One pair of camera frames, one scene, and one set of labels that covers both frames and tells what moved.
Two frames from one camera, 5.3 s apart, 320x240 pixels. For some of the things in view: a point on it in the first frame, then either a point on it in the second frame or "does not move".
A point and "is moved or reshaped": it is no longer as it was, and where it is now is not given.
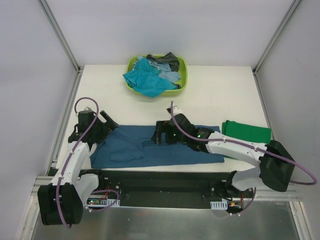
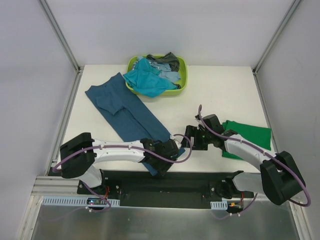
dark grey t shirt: [169, 58] does not move
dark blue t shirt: [133, 145] is moved or reshaped
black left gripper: [105, 122] to [172, 149]
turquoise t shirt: [145, 79] does not move
